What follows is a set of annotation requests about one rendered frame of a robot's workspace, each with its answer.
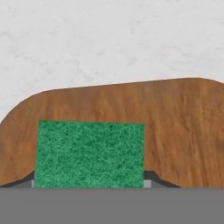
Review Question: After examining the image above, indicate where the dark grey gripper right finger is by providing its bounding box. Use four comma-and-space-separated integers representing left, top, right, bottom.
143, 170, 182, 189

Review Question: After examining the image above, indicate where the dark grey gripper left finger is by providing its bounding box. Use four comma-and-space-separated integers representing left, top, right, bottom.
0, 171, 37, 189

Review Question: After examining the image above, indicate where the green sponge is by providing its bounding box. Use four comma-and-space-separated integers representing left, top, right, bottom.
32, 120, 145, 189

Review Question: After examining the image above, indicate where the brown wooden cutting board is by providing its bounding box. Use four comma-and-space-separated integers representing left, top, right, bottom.
0, 77, 224, 189

